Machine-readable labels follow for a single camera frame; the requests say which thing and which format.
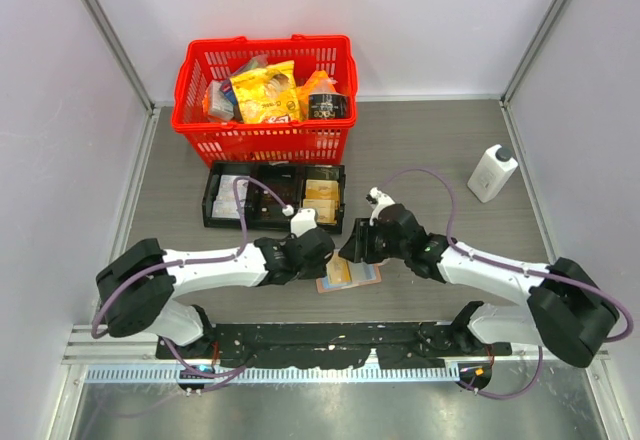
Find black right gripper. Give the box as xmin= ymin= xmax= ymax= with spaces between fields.
xmin=339 ymin=218 xmax=409 ymax=264

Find gold credit card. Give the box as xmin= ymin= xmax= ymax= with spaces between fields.
xmin=349 ymin=263 xmax=381 ymax=284
xmin=327 ymin=255 xmax=351 ymax=287

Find pink leather card holder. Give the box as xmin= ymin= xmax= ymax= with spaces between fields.
xmin=316 ymin=251 xmax=382 ymax=294

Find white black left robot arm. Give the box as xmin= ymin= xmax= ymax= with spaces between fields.
xmin=91 ymin=227 xmax=335 ymax=358

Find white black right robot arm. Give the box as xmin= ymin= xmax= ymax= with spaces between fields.
xmin=339 ymin=204 xmax=619 ymax=368

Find gold cards in tray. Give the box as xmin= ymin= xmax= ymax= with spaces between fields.
xmin=302 ymin=179 xmax=340 ymax=225

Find dark brown cards in tray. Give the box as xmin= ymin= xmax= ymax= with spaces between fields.
xmin=257 ymin=165 xmax=297 ymax=221

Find black three-compartment card tray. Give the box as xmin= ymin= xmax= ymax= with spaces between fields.
xmin=201 ymin=162 xmax=346 ymax=234

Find white cards in tray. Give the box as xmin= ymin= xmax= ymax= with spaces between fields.
xmin=211 ymin=175 xmax=249 ymax=220

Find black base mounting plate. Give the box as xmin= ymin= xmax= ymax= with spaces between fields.
xmin=176 ymin=322 xmax=512 ymax=370

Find black round can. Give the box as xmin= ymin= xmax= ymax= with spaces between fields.
xmin=308 ymin=92 xmax=349 ymax=120

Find white bottle with black cap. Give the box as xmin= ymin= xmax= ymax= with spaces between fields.
xmin=467 ymin=144 xmax=518 ymax=203

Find yellow chips bag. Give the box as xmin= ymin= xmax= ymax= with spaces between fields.
xmin=231 ymin=60 xmax=302 ymax=125

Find orange snack bag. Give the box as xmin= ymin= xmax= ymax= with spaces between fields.
xmin=296 ymin=70 xmax=336 ymax=115

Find grey small box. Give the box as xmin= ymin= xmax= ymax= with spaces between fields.
xmin=202 ymin=80 xmax=236 ymax=122

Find red plastic shopping basket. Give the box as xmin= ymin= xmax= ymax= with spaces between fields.
xmin=171 ymin=34 xmax=358 ymax=166

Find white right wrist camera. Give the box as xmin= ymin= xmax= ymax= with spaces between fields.
xmin=366 ymin=187 xmax=395 ymax=226

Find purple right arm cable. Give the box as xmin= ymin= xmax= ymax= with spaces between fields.
xmin=382 ymin=167 xmax=634 ymax=401

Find aluminium frame rail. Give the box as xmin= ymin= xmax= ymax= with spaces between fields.
xmin=62 ymin=319 xmax=614 ymax=364

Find right aluminium corner post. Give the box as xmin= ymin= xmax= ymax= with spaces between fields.
xmin=500 ymin=0 xmax=571 ymax=108

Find aluminium corner post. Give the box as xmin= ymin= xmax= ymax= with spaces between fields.
xmin=500 ymin=0 xmax=571 ymax=108
xmin=81 ymin=0 xmax=155 ymax=113

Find left aluminium corner post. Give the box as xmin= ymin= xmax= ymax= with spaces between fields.
xmin=81 ymin=0 xmax=155 ymax=113

